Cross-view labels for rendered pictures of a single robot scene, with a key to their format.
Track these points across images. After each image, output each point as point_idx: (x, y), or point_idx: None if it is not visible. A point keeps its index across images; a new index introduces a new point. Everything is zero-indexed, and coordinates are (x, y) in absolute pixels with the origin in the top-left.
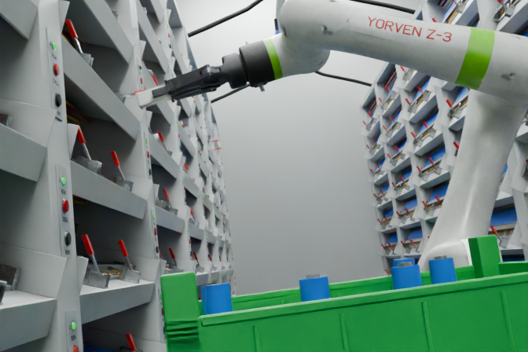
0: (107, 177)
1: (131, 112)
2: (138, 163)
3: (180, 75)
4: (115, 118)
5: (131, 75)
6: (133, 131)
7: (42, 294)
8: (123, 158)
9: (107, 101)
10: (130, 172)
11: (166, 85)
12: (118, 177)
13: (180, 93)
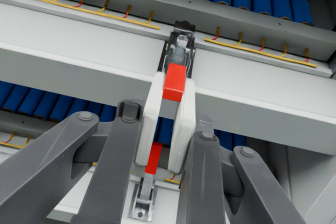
0: (279, 159)
1: (242, 102)
2: (307, 196)
3: (34, 142)
4: (96, 99)
5: None
6: (288, 138)
7: None
8: (305, 161)
9: (2, 68)
10: (294, 191)
11: (104, 124)
12: (140, 184)
13: (180, 194)
